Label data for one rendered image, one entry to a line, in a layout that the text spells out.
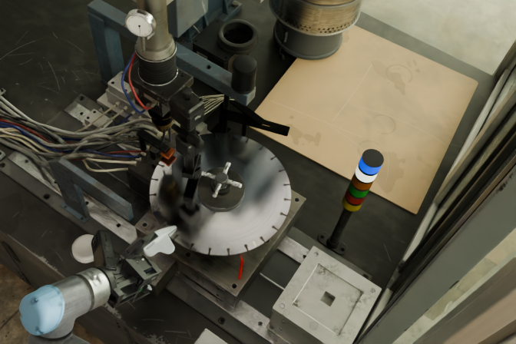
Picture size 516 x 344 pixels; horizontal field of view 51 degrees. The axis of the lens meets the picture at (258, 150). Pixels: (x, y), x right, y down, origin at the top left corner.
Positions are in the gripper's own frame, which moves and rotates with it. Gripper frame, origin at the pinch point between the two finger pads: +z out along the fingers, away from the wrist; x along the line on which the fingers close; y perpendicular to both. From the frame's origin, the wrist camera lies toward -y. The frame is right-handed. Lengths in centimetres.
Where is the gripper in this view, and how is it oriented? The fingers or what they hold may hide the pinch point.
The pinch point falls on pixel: (161, 247)
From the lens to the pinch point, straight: 127.2
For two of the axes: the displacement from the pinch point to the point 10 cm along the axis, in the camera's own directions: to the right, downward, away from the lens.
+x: 4.6, -7.8, -4.3
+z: 5.3, -1.4, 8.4
